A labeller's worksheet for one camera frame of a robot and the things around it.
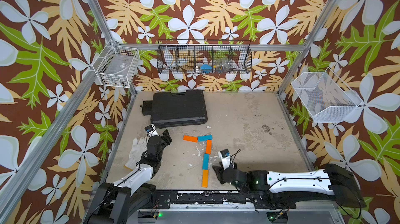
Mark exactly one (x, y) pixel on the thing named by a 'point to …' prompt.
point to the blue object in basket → (206, 68)
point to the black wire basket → (204, 56)
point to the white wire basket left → (115, 66)
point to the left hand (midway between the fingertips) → (163, 130)
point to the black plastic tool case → (172, 110)
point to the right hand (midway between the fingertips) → (213, 167)
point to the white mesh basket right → (325, 97)
